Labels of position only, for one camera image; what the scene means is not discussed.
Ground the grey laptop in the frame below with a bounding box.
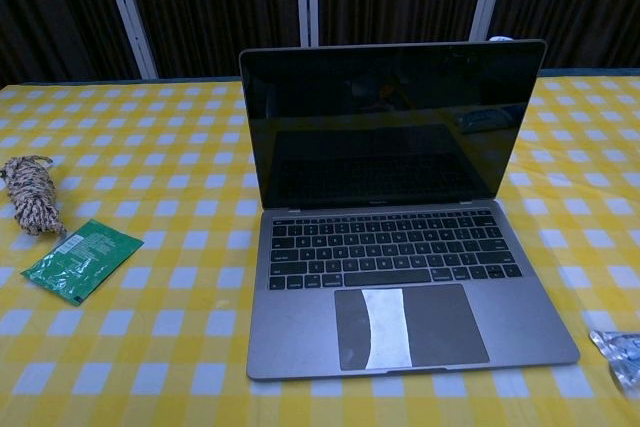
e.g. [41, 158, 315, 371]
[238, 38, 581, 382]

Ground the yellow checkered tablecloth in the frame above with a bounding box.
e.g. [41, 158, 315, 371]
[0, 76, 640, 427]

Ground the green foil sachet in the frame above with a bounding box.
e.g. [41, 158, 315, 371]
[20, 218, 145, 307]

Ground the clear plastic wrapper packet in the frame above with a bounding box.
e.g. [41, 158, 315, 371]
[588, 329, 640, 397]

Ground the braided rope bundle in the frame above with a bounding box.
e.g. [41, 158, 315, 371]
[0, 155, 68, 238]

